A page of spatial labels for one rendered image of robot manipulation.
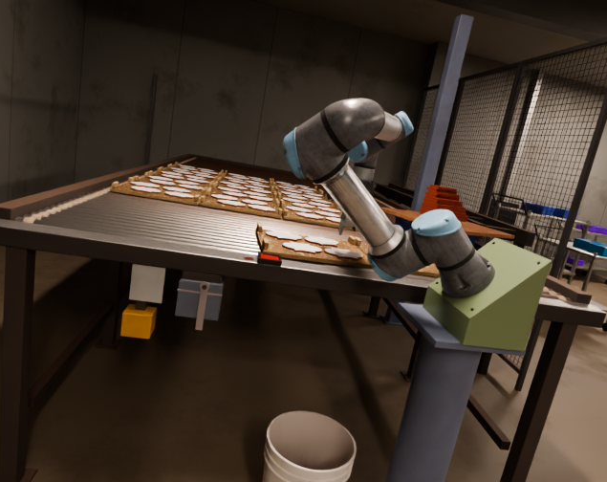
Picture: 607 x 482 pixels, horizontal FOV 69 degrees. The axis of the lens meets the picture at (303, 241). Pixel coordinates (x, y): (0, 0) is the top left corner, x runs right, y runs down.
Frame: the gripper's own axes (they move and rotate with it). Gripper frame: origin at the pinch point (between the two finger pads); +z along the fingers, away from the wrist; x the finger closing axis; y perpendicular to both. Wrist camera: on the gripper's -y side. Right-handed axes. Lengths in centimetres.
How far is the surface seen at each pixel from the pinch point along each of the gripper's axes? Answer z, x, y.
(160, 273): 18, -49, -40
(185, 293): 22, -47, -31
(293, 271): 10.7, -27.8, -4.8
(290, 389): 102, 50, -32
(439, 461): 55, -24, 51
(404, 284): 10.3, -7.4, 26.3
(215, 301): 24, -42, -23
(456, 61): -106, 202, -13
